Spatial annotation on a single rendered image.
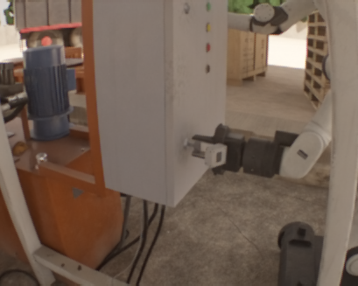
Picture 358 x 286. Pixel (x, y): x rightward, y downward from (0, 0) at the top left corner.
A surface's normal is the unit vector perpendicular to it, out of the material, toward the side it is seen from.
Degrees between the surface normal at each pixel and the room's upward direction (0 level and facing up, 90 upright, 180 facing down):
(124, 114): 90
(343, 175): 93
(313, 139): 65
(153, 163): 90
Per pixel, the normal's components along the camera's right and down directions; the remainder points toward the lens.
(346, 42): -0.42, 0.39
